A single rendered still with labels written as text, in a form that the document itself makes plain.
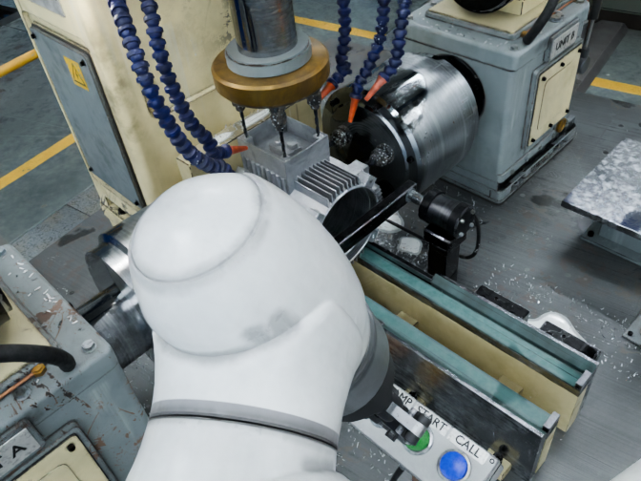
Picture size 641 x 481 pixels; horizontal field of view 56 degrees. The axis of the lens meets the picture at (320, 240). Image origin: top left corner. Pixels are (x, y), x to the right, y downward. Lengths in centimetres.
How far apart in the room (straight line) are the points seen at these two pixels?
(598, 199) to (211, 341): 107
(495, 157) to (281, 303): 109
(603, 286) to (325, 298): 101
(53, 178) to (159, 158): 218
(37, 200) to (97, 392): 243
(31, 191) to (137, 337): 241
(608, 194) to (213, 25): 80
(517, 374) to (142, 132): 73
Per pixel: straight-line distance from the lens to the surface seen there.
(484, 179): 140
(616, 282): 130
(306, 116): 115
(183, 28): 109
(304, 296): 29
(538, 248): 133
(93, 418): 82
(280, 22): 90
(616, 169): 137
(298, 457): 30
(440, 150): 112
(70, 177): 326
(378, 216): 103
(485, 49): 125
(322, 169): 101
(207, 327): 28
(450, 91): 116
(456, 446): 72
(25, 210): 315
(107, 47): 102
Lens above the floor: 171
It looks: 43 degrees down
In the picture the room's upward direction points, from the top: 7 degrees counter-clockwise
